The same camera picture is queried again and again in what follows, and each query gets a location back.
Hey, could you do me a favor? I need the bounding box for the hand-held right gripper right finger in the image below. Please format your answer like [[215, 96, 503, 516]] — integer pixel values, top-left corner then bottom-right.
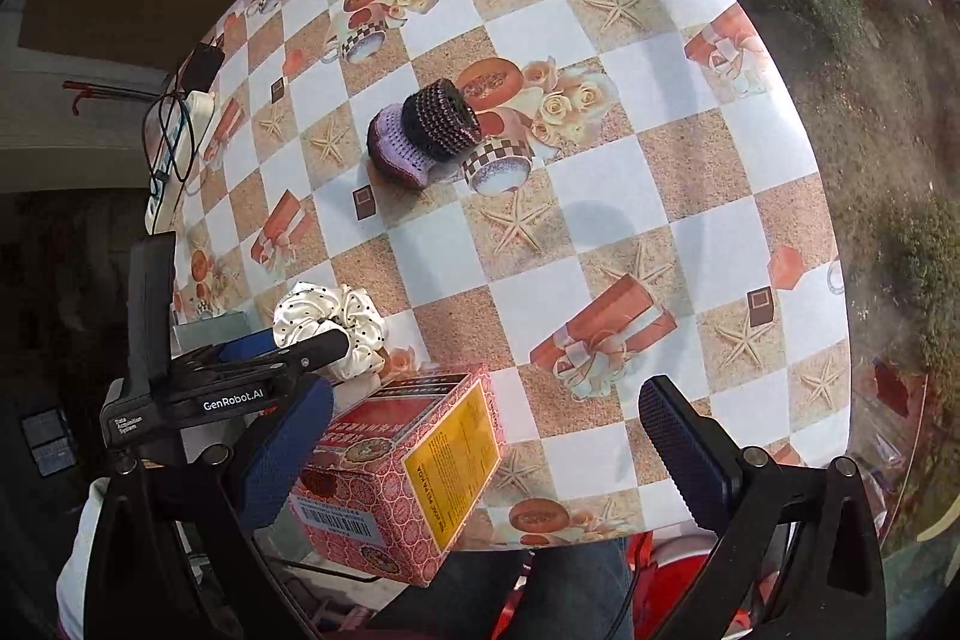
[[638, 375, 888, 640]]

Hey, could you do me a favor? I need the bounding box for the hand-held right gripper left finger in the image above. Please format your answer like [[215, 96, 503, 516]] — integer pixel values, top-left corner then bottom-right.
[[84, 372, 336, 640]]

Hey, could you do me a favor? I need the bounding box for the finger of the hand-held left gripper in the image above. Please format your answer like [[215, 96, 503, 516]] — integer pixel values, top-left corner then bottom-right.
[[216, 330, 278, 366], [279, 326, 351, 377]]

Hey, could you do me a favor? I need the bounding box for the cream polka dot scrunchie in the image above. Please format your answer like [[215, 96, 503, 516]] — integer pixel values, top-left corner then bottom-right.
[[271, 281, 389, 383]]

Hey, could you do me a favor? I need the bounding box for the red patterned cardboard box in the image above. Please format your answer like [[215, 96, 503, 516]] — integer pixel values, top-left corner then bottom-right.
[[288, 363, 503, 588]]

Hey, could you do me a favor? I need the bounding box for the person's left forearm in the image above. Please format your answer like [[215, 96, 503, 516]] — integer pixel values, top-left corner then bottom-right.
[[56, 479, 113, 638]]

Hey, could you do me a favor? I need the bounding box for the red plastic stool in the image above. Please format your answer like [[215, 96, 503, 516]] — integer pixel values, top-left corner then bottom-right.
[[501, 530, 760, 640]]

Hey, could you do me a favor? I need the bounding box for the dark gridded panel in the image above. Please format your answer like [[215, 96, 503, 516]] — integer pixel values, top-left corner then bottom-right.
[[20, 408, 77, 478]]

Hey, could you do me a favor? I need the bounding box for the lilac knitted hat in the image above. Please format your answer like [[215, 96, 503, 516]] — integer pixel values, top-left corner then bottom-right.
[[367, 104, 441, 192]]

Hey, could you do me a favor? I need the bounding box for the white power strip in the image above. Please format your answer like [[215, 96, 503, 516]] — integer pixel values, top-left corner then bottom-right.
[[144, 89, 218, 220]]

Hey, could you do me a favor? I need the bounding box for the red rag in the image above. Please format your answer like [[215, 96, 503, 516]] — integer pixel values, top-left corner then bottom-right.
[[872, 358, 929, 417]]

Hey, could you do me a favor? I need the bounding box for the red hooked rod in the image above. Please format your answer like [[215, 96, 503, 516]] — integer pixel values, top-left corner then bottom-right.
[[63, 79, 152, 118]]

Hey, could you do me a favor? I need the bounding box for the dark striped knitted hat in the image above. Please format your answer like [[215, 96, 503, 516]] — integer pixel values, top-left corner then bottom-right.
[[400, 79, 482, 164]]

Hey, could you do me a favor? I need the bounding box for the black power adapter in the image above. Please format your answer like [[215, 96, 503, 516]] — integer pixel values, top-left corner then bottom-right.
[[181, 43, 224, 94]]

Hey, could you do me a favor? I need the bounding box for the checkered printed tablecloth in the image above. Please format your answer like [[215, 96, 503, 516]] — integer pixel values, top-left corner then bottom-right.
[[171, 0, 853, 548]]

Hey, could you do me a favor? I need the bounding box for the black cable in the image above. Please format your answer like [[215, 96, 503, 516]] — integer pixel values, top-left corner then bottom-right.
[[141, 91, 199, 234]]

